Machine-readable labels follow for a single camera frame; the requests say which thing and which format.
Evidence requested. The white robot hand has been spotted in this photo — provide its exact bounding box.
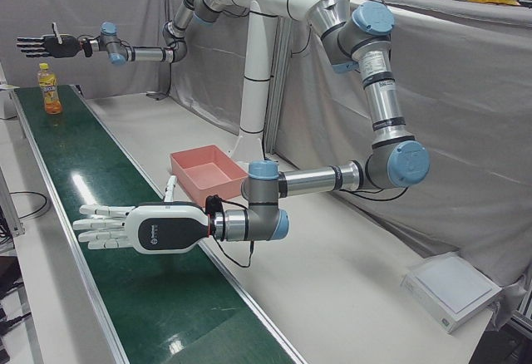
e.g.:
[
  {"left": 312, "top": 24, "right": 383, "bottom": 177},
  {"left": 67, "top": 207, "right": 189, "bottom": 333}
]
[{"left": 72, "top": 175, "right": 209, "bottom": 256}]

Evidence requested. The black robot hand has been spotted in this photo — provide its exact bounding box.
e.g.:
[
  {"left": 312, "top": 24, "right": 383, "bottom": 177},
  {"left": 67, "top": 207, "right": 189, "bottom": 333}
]
[{"left": 16, "top": 22, "right": 83, "bottom": 60}]

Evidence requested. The pink plastic basket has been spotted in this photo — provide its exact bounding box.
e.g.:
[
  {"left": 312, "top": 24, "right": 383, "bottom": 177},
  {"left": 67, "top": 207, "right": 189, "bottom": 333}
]
[{"left": 169, "top": 144, "right": 250, "bottom": 207}]

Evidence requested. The grey fabric curtain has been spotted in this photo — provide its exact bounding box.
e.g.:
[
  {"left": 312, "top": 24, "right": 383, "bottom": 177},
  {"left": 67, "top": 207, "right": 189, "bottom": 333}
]
[
  {"left": 0, "top": 0, "right": 175, "bottom": 99},
  {"left": 165, "top": 0, "right": 532, "bottom": 340}
]

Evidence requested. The green conveyor belt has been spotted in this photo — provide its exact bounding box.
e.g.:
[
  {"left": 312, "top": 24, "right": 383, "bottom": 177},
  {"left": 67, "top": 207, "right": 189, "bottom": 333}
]
[{"left": 10, "top": 84, "right": 308, "bottom": 364}]

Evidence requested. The orange juice bottle yellow cap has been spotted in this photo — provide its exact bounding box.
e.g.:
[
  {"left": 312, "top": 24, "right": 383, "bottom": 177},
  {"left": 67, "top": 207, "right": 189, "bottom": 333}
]
[{"left": 37, "top": 62, "right": 63, "bottom": 116}]

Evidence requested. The white conveyor control box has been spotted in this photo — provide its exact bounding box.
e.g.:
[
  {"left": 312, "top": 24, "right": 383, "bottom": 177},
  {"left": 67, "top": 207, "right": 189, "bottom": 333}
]
[{"left": 0, "top": 84, "right": 17, "bottom": 121}]

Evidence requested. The white robot torso column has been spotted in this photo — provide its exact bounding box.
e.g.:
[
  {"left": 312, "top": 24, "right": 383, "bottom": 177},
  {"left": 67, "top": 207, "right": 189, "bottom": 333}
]
[{"left": 203, "top": 0, "right": 352, "bottom": 161}]

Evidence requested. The flat white box device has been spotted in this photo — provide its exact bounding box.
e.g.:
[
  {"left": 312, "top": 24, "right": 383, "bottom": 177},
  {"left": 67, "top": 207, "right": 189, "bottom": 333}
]
[{"left": 400, "top": 251, "right": 503, "bottom": 335}]

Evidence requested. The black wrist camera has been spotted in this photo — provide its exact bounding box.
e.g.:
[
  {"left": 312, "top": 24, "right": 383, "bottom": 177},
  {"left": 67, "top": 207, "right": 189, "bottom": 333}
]
[{"left": 205, "top": 194, "right": 224, "bottom": 215}]

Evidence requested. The black looped cable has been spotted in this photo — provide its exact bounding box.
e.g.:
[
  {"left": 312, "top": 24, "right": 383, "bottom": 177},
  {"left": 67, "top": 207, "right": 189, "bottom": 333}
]
[{"left": 7, "top": 191, "right": 49, "bottom": 220}]

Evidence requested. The aluminium support post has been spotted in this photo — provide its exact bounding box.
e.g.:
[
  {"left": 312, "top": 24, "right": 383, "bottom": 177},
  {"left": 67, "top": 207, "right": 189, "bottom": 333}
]
[{"left": 264, "top": 17, "right": 294, "bottom": 161}]

